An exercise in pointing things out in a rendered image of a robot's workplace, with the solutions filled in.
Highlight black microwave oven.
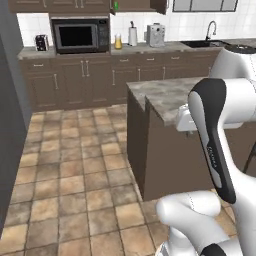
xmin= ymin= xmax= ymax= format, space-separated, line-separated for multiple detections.
xmin=50 ymin=17 xmax=111 ymax=55

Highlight window with dark frame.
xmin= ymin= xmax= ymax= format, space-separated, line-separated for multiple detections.
xmin=171 ymin=0 xmax=240 ymax=13

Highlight glass pitcher with yellow liquid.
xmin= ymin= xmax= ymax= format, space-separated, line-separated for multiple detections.
xmin=114 ymin=32 xmax=123 ymax=50

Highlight black sink basin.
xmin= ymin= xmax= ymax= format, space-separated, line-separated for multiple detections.
xmin=181 ymin=39 xmax=232 ymax=49

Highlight silver coffee machine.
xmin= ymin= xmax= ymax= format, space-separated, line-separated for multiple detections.
xmin=145 ymin=22 xmax=167 ymax=48

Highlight brown island with marble top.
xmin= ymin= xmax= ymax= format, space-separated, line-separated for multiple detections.
xmin=126 ymin=76 xmax=256 ymax=203

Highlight brown wall cupboards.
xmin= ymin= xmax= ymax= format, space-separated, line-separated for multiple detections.
xmin=7 ymin=0 xmax=168 ymax=16

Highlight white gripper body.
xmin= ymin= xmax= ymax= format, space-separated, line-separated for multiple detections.
xmin=175 ymin=103 xmax=244 ymax=133

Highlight white paper towel roll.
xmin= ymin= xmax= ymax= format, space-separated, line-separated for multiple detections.
xmin=128 ymin=20 xmax=139 ymax=47

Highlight dark curved tap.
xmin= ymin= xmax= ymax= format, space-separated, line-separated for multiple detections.
xmin=205 ymin=20 xmax=218 ymax=42

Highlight grey fridge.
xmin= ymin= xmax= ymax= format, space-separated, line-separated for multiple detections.
xmin=0 ymin=0 xmax=33 ymax=238

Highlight brown base cupboard run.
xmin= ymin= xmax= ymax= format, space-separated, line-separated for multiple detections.
xmin=18 ymin=48 xmax=222 ymax=113

